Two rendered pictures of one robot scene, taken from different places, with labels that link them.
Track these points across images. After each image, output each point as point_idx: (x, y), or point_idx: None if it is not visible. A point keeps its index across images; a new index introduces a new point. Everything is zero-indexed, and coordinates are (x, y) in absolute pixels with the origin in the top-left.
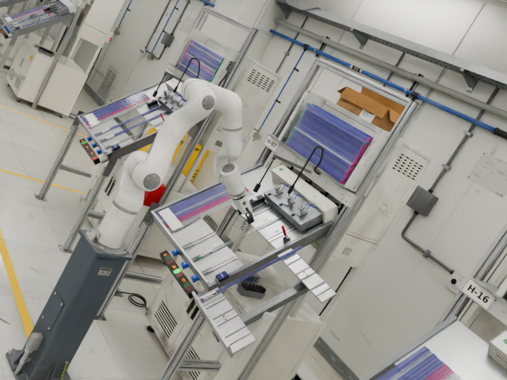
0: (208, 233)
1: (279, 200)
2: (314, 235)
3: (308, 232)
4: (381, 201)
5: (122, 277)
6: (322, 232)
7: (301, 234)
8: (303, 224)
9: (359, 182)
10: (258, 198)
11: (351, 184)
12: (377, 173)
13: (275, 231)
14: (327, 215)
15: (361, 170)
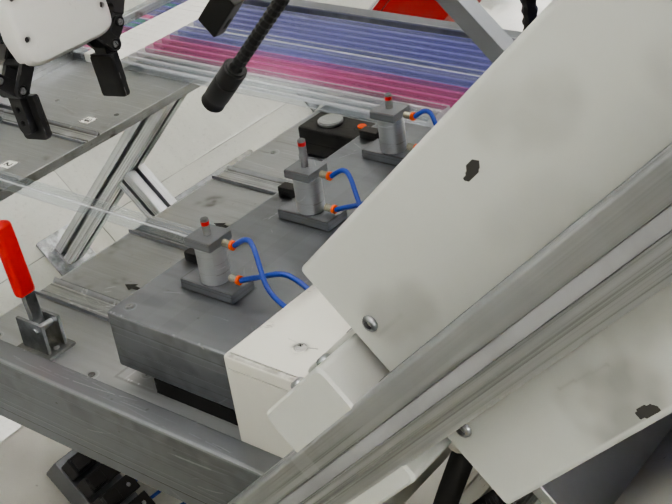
0: (89, 126)
1: (326, 180)
2: (133, 440)
3: (121, 396)
4: None
5: (116, 178)
6: (188, 474)
7: (116, 381)
8: (125, 325)
9: (423, 307)
10: (341, 129)
11: (336, 263)
12: (570, 345)
13: (136, 284)
14: (242, 390)
15: (437, 194)
